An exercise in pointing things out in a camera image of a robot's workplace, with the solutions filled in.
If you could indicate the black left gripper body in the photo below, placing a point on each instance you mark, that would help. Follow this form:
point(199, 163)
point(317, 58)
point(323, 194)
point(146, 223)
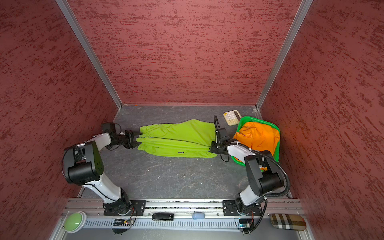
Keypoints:
point(126, 139)

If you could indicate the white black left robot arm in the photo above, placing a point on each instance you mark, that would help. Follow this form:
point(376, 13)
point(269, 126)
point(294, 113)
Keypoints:
point(82, 165)

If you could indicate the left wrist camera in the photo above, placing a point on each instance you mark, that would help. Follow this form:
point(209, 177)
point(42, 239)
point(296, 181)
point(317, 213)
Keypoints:
point(109, 128)

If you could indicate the aluminium front rail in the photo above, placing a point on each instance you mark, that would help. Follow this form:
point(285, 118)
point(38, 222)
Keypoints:
point(182, 209)

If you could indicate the orange shorts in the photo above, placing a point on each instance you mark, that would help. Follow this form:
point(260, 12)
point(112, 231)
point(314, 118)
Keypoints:
point(259, 137)

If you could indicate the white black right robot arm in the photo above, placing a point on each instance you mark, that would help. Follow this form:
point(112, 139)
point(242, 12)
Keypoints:
point(265, 175)

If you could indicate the left circuit board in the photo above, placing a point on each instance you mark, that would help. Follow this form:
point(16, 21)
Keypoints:
point(125, 223)

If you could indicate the light blue small object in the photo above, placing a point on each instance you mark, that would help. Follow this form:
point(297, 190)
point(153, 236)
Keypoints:
point(198, 215)

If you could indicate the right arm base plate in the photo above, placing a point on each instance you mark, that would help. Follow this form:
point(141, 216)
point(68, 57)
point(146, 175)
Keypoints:
point(231, 207)

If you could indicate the plaid patterned case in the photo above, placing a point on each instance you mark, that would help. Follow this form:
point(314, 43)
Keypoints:
point(288, 222)

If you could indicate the lime green shorts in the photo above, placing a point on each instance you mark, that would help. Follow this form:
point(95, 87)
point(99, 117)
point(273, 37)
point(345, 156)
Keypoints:
point(190, 139)

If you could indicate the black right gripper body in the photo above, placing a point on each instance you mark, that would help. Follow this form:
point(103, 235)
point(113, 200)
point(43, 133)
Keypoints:
point(215, 148)

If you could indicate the green plastic laundry basket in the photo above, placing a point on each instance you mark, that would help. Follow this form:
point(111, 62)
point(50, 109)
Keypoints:
point(251, 119)

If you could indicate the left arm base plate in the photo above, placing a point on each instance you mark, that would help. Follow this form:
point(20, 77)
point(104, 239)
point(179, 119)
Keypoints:
point(138, 207)

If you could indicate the right aluminium corner post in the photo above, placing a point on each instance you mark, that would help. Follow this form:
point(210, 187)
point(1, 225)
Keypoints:
point(290, 37)

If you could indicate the aluminium corner post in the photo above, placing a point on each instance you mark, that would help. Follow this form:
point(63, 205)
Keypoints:
point(79, 33)
point(290, 37)

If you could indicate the green round push button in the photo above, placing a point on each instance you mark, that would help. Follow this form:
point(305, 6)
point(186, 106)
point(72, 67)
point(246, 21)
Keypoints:
point(75, 222)

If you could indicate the cream desk calculator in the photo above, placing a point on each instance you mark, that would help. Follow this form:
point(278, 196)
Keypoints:
point(232, 117)

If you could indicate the black usb device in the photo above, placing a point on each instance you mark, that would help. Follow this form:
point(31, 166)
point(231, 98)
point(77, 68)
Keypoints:
point(163, 217)

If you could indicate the left aluminium corner post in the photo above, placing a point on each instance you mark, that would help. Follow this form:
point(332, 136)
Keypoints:
point(79, 33)

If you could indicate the right circuit board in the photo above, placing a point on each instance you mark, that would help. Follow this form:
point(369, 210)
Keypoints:
point(245, 224)

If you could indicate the circuit board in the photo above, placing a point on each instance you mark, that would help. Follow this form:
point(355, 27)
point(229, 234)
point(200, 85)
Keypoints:
point(245, 224)
point(125, 223)

